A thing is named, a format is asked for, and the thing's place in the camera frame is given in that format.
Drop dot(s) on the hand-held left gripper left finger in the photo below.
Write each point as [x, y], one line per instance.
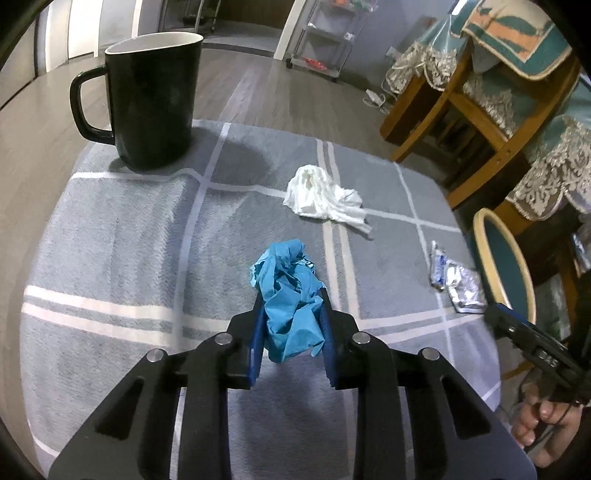
[256, 344]

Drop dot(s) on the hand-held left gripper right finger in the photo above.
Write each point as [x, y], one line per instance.
[330, 350]

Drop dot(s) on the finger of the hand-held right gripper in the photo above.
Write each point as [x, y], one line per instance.
[521, 332]

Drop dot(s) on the blue paper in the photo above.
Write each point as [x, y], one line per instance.
[288, 300]

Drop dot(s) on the teal waste bin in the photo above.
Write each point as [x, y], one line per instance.
[508, 267]

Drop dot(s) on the person's right hand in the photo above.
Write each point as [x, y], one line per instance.
[545, 429]

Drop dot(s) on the silver blue foil wrapper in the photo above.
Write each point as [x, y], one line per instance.
[441, 267]

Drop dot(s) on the grey striped blanket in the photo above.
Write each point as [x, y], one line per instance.
[138, 249]

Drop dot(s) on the white crumpled tissue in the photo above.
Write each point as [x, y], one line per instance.
[314, 194]

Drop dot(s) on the wooden table with lace cloth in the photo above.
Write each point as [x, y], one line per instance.
[554, 161]

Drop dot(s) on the white power strip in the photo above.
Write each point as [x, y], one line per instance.
[376, 99]

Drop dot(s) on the black mug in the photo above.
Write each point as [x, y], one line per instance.
[152, 101]

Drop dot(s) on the patterned teal cushion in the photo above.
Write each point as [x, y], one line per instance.
[517, 37]

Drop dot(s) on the metal shelf rack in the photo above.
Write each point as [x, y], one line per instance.
[323, 41]

